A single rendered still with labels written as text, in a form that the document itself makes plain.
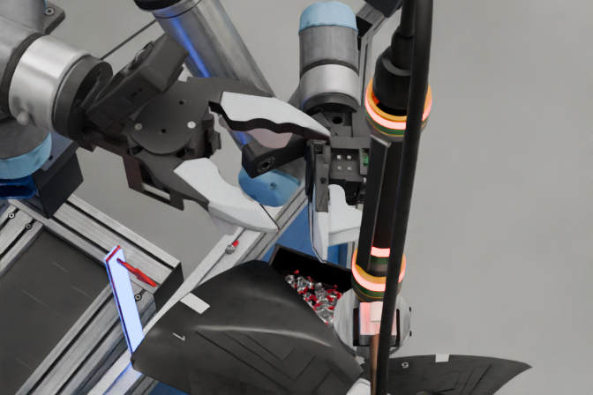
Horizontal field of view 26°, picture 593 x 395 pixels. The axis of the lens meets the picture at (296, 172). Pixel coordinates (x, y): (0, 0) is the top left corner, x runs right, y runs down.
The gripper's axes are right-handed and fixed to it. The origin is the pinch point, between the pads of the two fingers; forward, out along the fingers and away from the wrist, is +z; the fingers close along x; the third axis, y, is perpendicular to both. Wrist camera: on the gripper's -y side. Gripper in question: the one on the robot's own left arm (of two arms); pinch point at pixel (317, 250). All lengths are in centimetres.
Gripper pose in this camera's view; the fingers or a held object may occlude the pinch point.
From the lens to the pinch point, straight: 150.5
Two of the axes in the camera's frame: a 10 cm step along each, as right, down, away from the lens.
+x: -1.0, 5.2, 8.5
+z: 0.1, 8.5, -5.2
